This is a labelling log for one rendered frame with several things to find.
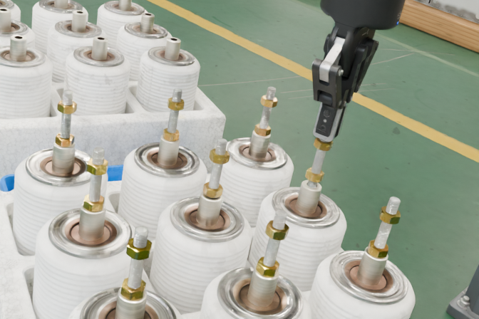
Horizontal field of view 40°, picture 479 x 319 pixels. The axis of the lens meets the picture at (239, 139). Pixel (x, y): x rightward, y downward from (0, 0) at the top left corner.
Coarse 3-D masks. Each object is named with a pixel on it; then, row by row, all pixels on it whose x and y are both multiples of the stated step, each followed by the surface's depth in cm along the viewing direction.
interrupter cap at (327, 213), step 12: (276, 192) 72; (288, 192) 73; (276, 204) 70; (288, 204) 71; (324, 204) 72; (288, 216) 68; (300, 216) 69; (312, 216) 70; (324, 216) 70; (336, 216) 70; (312, 228) 68; (324, 228) 68
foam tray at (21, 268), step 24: (0, 192) 75; (0, 216) 72; (0, 240) 68; (0, 264) 65; (24, 264) 65; (144, 264) 72; (0, 288) 63; (24, 288) 62; (0, 312) 61; (24, 312) 60
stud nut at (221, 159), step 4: (212, 152) 62; (228, 152) 62; (212, 156) 62; (216, 156) 62; (220, 156) 62; (224, 156) 62; (228, 156) 62; (212, 160) 62; (216, 160) 62; (220, 160) 62; (224, 160) 62; (228, 160) 62
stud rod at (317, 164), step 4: (324, 140) 67; (316, 152) 68; (320, 152) 68; (324, 152) 68; (316, 156) 68; (320, 156) 68; (324, 156) 68; (316, 160) 68; (320, 160) 68; (316, 164) 68; (320, 164) 68; (312, 168) 69; (316, 168) 68; (320, 168) 69; (316, 172) 69; (308, 184) 70; (312, 184) 69
